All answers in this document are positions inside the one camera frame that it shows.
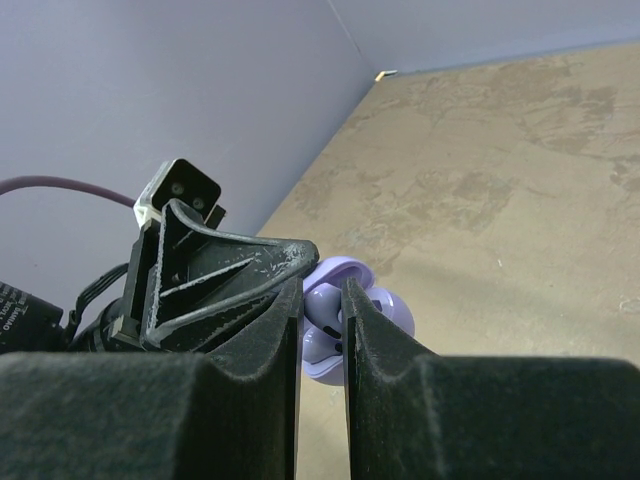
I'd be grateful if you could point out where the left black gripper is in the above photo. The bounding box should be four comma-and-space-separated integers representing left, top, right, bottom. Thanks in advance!
69, 200, 319, 352

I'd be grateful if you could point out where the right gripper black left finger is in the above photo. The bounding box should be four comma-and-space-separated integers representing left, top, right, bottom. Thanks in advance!
1, 279, 302, 479

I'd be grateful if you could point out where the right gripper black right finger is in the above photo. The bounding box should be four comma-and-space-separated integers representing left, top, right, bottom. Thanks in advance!
342, 279, 639, 479

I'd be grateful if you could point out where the purple earbud charging case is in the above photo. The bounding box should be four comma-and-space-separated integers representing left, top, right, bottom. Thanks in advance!
302, 256, 415, 386

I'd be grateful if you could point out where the purple black wireless earbud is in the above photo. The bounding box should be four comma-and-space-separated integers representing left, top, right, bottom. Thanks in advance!
304, 283, 343, 340

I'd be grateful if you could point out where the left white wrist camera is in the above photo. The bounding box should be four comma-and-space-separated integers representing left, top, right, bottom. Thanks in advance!
133, 158, 226, 229

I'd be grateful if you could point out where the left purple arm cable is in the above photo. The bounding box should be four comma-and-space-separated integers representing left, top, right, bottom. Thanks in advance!
0, 175, 139, 206

